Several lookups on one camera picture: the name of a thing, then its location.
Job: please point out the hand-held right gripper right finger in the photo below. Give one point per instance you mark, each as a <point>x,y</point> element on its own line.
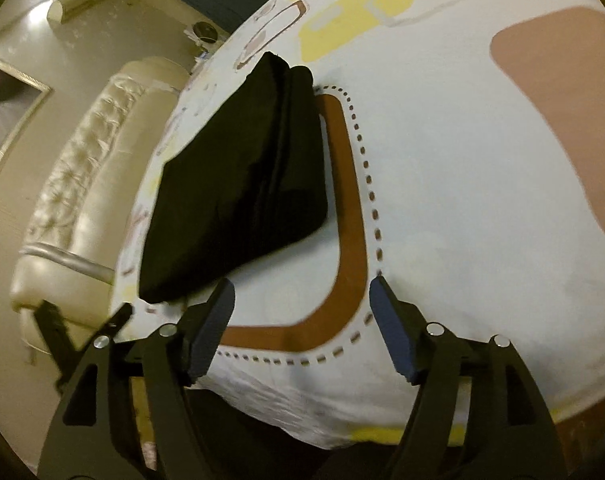
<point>395,330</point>

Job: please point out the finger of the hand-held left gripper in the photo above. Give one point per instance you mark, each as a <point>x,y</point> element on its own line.
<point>117,320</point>
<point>52,327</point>

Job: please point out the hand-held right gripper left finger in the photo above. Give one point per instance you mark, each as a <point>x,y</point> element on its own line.
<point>212,330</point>

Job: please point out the black pants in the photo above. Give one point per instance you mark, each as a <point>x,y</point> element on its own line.
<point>232,185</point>

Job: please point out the cream leather headboard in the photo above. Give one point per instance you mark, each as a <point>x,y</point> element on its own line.
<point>82,185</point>

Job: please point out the white patterned bedsheet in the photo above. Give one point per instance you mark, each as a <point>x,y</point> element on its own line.
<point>457,185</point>

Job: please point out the framed wall picture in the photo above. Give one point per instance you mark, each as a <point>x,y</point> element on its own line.
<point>2,110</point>

